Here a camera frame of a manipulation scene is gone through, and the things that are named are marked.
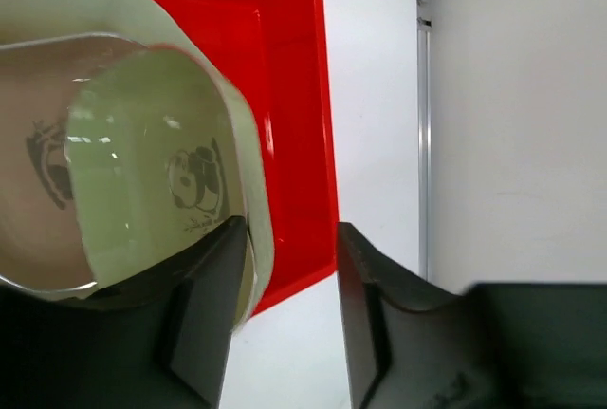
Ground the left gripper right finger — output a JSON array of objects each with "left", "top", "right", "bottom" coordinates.
[{"left": 337, "top": 223, "right": 606, "bottom": 408}]

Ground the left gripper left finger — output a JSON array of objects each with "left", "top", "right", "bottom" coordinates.
[{"left": 1, "top": 216, "right": 248, "bottom": 408}]

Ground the pink square plate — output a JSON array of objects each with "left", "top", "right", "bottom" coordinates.
[{"left": 1, "top": 33, "right": 143, "bottom": 300}]

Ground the green square plate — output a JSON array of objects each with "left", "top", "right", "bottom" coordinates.
[{"left": 65, "top": 46, "right": 274, "bottom": 325}]

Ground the green scalloped bowl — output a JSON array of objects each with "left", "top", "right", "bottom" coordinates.
[{"left": 1, "top": 0, "right": 205, "bottom": 60}]

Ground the red plastic bin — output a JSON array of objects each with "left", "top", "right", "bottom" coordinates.
[{"left": 154, "top": 0, "right": 338, "bottom": 312}]

